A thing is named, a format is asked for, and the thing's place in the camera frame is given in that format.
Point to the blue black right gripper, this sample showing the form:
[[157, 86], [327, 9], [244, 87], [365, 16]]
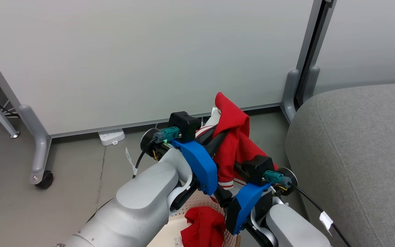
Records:
[[243, 206]]

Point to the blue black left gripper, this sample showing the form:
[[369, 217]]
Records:
[[201, 164]]

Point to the red and white jacket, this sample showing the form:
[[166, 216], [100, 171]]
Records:
[[235, 144]]

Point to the plain red garment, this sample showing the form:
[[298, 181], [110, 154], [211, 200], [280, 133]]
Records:
[[202, 226]]

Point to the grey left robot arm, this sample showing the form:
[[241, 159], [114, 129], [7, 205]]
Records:
[[139, 202]]

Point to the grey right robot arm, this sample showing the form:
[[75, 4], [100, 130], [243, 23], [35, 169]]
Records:
[[293, 226]]

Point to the beige perforated laundry basket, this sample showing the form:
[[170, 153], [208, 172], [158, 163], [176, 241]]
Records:
[[170, 230]]

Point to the white power strip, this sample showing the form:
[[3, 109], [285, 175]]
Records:
[[111, 136]]

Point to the wide white partition panel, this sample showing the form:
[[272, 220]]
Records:
[[132, 58]]

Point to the grey fabric sofa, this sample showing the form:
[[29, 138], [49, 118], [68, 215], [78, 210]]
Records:
[[355, 154]]

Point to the grey partition foot with caster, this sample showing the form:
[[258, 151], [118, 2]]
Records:
[[39, 151]]

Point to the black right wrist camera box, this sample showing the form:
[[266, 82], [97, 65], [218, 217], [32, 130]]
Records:
[[257, 168]]

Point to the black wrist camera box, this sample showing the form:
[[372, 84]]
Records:
[[257, 168], [183, 125]]

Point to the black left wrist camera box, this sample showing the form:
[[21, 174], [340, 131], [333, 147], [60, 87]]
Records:
[[183, 125]]

